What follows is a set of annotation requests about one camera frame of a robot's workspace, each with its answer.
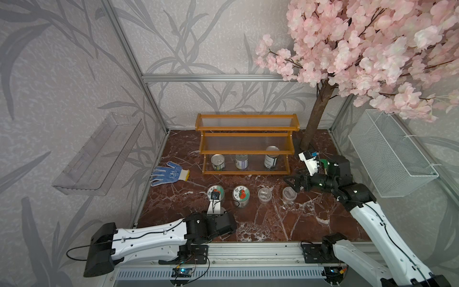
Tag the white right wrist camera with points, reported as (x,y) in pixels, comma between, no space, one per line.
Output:
(311,161)

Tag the white mesh wire basket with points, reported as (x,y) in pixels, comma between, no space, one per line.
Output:
(392,160)

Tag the blue dotted work glove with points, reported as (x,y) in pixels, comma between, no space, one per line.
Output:
(169,174)

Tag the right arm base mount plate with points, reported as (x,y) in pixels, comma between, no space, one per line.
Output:
(318,253)

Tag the green corn seed can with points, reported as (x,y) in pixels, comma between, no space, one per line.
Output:
(218,162)

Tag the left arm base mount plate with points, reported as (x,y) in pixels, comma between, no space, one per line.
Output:
(189,254)

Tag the artificial cherry blossom tree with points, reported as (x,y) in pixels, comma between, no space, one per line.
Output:
(384,53)

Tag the clear jar red label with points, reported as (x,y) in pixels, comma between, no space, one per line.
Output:
(289,195)
(265,195)

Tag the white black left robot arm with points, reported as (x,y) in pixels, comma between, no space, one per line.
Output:
(177,242)

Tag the tomato label seed jar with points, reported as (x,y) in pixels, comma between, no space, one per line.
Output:
(219,190)
(241,196)

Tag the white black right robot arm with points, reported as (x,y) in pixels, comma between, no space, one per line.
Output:
(401,267)

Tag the purple flower seed can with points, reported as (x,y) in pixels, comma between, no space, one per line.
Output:
(241,161)

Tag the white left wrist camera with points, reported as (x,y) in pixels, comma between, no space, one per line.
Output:
(215,205)

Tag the orange wooden three-tier shelf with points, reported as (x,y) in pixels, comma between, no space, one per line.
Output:
(231,135)

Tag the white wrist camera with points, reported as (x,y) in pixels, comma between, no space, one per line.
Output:
(311,161)
(215,205)

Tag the clear acrylic wall shelf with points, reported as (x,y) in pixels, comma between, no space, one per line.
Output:
(95,167)

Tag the green circuit board left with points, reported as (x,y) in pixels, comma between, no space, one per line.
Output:
(181,272)

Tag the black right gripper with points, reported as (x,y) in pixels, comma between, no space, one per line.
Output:
(306,178)

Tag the aluminium front rail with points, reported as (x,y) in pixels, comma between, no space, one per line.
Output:
(227,254)

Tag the circuit board right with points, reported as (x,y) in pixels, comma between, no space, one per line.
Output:
(334,272)

